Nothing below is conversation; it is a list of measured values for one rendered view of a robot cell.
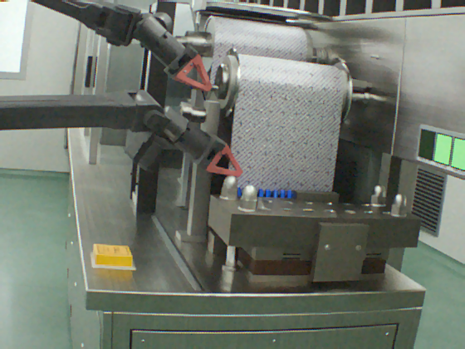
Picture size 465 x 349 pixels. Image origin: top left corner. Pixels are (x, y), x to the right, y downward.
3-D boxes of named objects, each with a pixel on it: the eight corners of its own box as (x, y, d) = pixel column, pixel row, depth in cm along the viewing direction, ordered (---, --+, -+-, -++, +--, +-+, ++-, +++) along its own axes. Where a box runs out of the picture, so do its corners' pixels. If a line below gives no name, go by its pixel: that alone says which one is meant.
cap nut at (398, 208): (386, 212, 129) (389, 190, 128) (400, 213, 130) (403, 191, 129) (394, 216, 125) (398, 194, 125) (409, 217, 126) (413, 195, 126)
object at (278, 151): (225, 198, 135) (234, 108, 132) (329, 203, 141) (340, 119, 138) (225, 199, 134) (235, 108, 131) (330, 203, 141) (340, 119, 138)
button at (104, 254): (93, 255, 123) (93, 243, 122) (128, 257, 125) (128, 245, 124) (95, 266, 116) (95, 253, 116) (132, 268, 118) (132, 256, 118)
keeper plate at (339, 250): (309, 277, 121) (317, 222, 119) (355, 277, 123) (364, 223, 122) (314, 282, 118) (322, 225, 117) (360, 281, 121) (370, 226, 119)
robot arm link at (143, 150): (153, 110, 119) (134, 90, 125) (118, 159, 120) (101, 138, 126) (195, 134, 127) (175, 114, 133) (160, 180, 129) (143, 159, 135)
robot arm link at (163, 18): (102, 41, 134) (113, 5, 130) (118, 31, 144) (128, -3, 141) (154, 58, 134) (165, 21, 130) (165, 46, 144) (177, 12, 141)
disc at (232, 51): (215, 110, 145) (223, 45, 142) (217, 110, 145) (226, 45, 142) (232, 123, 132) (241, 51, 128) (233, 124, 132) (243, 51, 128)
